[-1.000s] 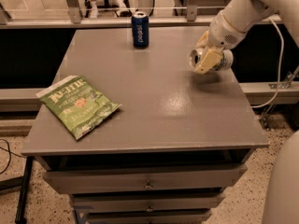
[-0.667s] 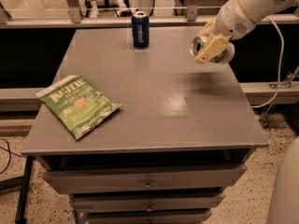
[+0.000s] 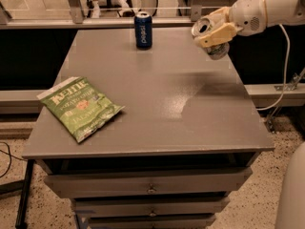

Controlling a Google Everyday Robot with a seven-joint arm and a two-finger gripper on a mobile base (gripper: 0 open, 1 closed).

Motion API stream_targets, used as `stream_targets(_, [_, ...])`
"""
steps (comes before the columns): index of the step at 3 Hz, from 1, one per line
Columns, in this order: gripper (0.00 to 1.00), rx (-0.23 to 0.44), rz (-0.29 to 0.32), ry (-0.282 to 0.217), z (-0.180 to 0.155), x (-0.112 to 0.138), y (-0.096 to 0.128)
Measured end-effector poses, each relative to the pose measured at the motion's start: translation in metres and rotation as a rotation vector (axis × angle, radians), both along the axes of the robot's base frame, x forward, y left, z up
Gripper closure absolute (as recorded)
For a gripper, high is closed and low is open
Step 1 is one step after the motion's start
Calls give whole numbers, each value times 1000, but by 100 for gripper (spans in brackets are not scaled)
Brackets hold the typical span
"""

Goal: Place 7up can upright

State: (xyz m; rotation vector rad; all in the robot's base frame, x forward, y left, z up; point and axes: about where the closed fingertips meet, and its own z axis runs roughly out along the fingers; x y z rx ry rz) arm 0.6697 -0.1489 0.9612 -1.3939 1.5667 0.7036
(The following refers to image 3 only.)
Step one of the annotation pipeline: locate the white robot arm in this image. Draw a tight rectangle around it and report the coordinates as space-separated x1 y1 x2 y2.
192 0 305 48

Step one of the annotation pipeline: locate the top grey drawer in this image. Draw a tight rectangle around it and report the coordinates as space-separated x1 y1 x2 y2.
45 167 252 198

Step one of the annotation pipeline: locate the black metal stand leg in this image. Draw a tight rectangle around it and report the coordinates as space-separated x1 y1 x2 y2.
15 159 34 229

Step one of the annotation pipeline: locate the green kettle chips bag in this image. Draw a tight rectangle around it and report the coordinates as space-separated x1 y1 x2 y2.
37 76 123 143

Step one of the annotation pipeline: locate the blue pepsi can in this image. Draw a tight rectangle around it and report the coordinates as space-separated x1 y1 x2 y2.
134 11 153 50

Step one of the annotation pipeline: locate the metal window frame rail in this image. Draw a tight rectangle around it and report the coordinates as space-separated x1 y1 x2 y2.
0 0 213 30

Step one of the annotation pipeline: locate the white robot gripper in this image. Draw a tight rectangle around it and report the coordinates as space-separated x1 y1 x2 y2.
194 0 267 48

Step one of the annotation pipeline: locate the silver green 7up can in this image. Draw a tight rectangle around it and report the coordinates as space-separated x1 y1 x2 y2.
192 16 230 60

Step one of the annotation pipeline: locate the bottom grey drawer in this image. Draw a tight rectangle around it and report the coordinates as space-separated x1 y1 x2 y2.
89 214 215 229

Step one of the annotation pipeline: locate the middle grey drawer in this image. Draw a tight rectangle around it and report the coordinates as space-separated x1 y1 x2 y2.
72 197 230 218

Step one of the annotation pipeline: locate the black floor cable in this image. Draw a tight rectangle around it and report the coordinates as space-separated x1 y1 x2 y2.
0 141 28 179

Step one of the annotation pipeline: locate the grey drawer cabinet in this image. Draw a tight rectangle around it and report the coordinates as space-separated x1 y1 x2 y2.
21 26 276 229

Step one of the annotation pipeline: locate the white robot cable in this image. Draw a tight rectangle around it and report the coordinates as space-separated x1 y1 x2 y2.
256 23 292 113

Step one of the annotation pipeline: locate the grey drawer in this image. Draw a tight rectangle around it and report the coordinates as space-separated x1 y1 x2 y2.
45 167 252 198
72 197 230 218
89 214 215 229

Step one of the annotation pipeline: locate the black office chair base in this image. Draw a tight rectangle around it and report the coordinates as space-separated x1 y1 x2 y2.
87 0 134 18

